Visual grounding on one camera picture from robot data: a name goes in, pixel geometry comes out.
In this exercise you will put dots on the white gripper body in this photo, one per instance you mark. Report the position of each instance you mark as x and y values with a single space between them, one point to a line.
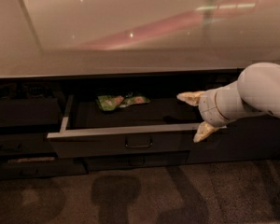
207 107

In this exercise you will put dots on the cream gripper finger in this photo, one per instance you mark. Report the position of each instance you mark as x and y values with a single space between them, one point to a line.
190 97
204 130

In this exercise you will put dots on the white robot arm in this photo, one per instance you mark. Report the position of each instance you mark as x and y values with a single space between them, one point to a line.
256 92

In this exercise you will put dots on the items in top left drawer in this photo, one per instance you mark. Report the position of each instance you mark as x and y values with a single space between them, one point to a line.
27 90

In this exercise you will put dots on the pale item in bottom drawer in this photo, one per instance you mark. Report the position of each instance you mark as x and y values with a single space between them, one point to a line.
35 159

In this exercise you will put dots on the dark grey cabinet door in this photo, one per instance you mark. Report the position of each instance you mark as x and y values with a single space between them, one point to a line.
254 138

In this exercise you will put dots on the green snack bag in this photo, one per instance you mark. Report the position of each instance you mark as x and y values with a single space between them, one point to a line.
110 103

